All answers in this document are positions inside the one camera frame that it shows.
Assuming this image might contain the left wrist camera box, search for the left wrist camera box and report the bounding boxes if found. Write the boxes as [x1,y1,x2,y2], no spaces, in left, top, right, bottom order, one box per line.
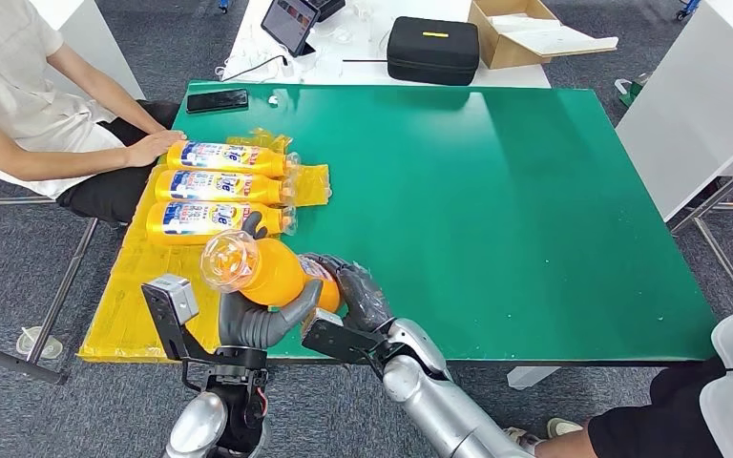
[141,274,229,366]

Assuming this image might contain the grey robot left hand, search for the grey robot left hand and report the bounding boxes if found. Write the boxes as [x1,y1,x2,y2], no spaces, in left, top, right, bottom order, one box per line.
[218,211,324,350]

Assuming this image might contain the black device box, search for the black device box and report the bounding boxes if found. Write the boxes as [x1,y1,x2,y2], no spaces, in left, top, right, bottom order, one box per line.
[305,0,346,23]

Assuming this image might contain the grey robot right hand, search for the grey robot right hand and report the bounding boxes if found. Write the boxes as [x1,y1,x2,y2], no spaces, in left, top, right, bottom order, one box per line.
[303,252,396,334]

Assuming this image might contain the person's right hand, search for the person's right hand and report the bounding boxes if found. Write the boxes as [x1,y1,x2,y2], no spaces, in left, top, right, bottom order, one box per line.
[127,129,187,169]

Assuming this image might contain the black smartphone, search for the black smartphone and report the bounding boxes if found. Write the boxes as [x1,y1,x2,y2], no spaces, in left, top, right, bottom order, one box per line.
[186,88,250,115]

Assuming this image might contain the yellow taped board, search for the yellow taped board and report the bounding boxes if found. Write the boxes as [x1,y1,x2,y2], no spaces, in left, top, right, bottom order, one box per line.
[78,164,285,364]

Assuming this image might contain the orange detergent bottle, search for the orange detergent bottle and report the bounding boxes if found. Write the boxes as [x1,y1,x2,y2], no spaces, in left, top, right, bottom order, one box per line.
[146,200,298,247]
[165,139,302,178]
[154,169,297,207]
[199,229,343,314]

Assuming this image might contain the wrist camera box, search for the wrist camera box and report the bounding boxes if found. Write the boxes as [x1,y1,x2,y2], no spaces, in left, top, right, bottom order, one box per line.
[141,274,229,366]
[301,308,387,366]

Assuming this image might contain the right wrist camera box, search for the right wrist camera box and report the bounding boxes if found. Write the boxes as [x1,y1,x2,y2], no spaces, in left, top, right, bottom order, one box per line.
[301,308,387,366]

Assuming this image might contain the clear round floor cup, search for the clear round floor cup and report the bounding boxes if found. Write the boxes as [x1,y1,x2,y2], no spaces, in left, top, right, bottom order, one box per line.
[15,324,65,361]

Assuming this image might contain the green floor stand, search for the green floor stand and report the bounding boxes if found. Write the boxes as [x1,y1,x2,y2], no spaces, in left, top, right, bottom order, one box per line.
[613,73,650,110]

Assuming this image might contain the cardboard box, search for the cardboard box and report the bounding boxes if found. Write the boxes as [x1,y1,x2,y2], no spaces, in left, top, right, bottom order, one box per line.
[467,0,619,71]

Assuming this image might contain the black cable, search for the black cable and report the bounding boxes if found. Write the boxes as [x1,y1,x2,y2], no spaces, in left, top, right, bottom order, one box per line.
[220,54,290,83]

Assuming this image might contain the white table with metal frame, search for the white table with metal frame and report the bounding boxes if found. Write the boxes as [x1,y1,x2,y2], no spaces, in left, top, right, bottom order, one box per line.
[0,0,146,386]

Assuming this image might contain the white foam sheet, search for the white foam sheet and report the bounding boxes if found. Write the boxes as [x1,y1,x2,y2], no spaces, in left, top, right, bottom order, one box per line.
[488,12,619,59]

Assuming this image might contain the black zip case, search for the black zip case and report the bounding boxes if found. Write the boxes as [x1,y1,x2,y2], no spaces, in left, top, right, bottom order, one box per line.
[386,16,481,87]

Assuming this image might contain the person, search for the person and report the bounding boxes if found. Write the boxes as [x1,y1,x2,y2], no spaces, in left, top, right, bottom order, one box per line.
[0,0,187,225]
[502,300,733,458]

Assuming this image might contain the black tablet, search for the black tablet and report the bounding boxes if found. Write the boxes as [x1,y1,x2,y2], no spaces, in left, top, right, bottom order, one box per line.
[261,0,322,58]

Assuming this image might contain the white table with steel legs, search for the white table with steel legs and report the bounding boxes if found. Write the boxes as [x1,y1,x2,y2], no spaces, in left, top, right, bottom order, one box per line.
[615,0,733,311]

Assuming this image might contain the white desk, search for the white desk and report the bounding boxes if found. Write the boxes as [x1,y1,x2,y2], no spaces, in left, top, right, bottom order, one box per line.
[221,0,553,90]

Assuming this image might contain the green-topped table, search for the green-topped table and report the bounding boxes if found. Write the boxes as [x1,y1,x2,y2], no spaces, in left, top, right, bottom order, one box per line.
[169,80,721,390]

